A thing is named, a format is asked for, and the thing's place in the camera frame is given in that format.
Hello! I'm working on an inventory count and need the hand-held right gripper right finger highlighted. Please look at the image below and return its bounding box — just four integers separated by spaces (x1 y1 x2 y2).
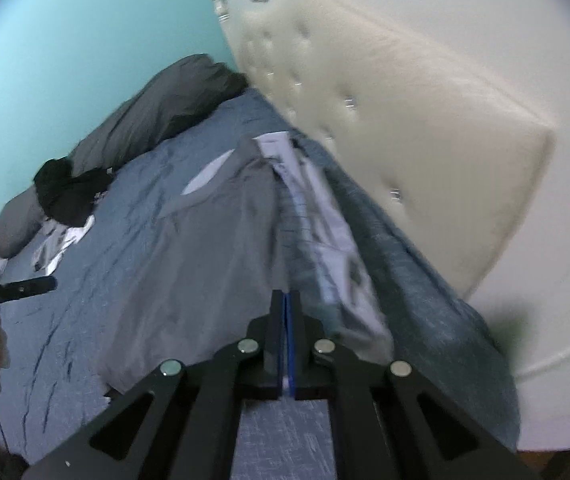
286 291 540 480

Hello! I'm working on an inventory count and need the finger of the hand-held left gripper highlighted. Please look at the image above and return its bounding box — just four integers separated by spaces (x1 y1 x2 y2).
0 275 59 306

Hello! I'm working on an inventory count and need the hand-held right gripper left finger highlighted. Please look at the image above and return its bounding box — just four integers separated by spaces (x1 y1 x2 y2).
22 289 286 480

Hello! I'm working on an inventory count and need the grey shirt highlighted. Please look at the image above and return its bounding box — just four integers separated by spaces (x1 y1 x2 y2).
98 137 296 396

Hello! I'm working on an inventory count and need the dark grey pillow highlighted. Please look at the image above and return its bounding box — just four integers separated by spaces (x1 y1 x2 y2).
0 187 46 258
70 55 248 171

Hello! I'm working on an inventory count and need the blue woven blanket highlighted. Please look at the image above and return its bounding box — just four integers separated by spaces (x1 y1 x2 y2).
0 87 523 480

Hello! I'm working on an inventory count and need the black garment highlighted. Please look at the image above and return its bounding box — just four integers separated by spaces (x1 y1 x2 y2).
32 157 113 228

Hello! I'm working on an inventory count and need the white garment with dark stripes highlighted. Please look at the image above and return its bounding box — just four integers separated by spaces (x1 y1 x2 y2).
255 130 396 361

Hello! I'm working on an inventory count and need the cream tufted headboard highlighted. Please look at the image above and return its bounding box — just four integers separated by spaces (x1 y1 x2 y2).
207 0 570 453

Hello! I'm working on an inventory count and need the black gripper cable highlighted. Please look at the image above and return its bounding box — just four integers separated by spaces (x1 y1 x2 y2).
0 394 14 461

